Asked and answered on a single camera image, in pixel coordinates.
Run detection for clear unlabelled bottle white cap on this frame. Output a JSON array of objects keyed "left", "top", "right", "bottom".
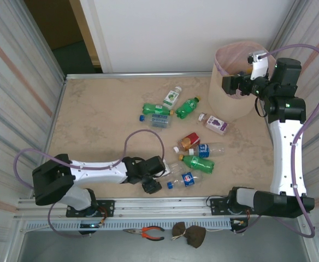
[{"left": 162, "top": 160, "right": 189, "bottom": 180}]

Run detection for clear bottle blue Pepsi label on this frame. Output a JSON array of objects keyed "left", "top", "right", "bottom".
[{"left": 167, "top": 171, "right": 204, "bottom": 189}]

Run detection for green plastic bottle yellow cap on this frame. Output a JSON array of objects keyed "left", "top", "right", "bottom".
[
  {"left": 142, "top": 103, "right": 175, "bottom": 117},
  {"left": 178, "top": 154, "right": 215, "bottom": 175},
  {"left": 175, "top": 96, "right": 202, "bottom": 120}
]

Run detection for clear bottle grey-blue label blue cap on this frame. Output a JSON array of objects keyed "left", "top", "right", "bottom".
[{"left": 139, "top": 113, "right": 174, "bottom": 129}]

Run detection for bottle with red gold label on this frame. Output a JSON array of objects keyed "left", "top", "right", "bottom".
[{"left": 173, "top": 132, "right": 201, "bottom": 153}]

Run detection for clear bottle lime label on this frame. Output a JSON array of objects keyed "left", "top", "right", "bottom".
[{"left": 162, "top": 86, "right": 182, "bottom": 110}]

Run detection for beige slatted waste bin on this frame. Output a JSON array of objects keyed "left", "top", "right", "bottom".
[{"left": 207, "top": 58, "right": 271, "bottom": 122}]

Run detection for bottle with purple grape label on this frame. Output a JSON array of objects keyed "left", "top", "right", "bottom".
[{"left": 198, "top": 112, "right": 229, "bottom": 135}]

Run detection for clear bottle blue label white cap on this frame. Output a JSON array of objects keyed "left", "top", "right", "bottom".
[{"left": 188, "top": 142, "right": 226, "bottom": 159}]

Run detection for brown cloth bundle with twine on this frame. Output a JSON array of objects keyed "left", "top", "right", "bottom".
[{"left": 171, "top": 221, "right": 207, "bottom": 249}]

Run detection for circuit board with green light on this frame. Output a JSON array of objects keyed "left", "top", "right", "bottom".
[{"left": 79, "top": 221, "right": 104, "bottom": 229}]

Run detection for tan wooden door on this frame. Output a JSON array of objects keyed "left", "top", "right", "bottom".
[{"left": 68, "top": 0, "right": 102, "bottom": 67}]

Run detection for aluminium mounting rail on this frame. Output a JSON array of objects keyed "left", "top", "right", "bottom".
[{"left": 14, "top": 194, "right": 312, "bottom": 219}]

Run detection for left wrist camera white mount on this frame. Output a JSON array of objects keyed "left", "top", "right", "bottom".
[{"left": 161, "top": 159, "right": 173, "bottom": 180}]

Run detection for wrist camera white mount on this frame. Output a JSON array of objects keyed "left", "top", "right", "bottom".
[
  {"left": 246, "top": 50, "right": 271, "bottom": 82},
  {"left": 161, "top": 159, "right": 173, "bottom": 180}
]

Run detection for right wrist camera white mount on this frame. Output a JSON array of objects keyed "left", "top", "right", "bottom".
[{"left": 246, "top": 50, "right": 271, "bottom": 82}]

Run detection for pliers with orange handles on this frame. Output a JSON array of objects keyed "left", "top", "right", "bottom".
[{"left": 122, "top": 225, "right": 166, "bottom": 242}]

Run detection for grey slotted cable duct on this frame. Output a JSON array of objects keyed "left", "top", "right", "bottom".
[{"left": 20, "top": 217, "right": 249, "bottom": 232}]

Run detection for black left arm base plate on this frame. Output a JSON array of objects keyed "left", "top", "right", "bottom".
[{"left": 66, "top": 199, "right": 116, "bottom": 218}]

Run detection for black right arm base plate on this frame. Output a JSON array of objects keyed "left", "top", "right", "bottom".
[{"left": 209, "top": 198, "right": 260, "bottom": 217}]

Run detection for aluminium table frame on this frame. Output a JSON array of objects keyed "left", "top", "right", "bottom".
[{"left": 40, "top": 71, "right": 297, "bottom": 198}]

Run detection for white door frame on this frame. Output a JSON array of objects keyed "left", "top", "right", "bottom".
[{"left": 79, "top": 0, "right": 113, "bottom": 74}]

